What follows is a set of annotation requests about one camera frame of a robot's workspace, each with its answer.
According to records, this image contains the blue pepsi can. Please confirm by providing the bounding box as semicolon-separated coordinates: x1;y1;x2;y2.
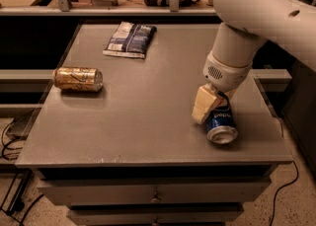
205;101;238;144

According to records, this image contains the lower grey drawer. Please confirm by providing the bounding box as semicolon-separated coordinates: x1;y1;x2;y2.
67;206;243;226

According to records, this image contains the grey drawer cabinet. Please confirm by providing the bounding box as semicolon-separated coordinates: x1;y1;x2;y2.
17;24;291;212

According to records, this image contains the grey drawer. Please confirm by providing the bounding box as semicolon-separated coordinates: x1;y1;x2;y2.
67;206;243;226
38;178;271;206

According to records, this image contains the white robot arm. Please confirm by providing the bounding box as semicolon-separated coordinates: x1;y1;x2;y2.
192;0;316;123

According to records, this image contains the black cable right floor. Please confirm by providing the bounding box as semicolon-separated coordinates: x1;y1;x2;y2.
268;160;300;226

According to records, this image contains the blue white chip bag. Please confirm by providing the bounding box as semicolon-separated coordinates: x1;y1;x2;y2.
103;22;157;59

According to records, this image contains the black cables left floor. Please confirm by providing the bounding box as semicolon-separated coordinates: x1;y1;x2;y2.
0;110;44;226

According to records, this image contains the upper grey drawer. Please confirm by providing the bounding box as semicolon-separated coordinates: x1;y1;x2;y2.
38;178;271;206

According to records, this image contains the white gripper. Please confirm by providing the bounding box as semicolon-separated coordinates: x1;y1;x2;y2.
192;52;251;124

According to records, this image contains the gold soda can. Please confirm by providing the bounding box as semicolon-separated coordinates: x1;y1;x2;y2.
52;67;103;92

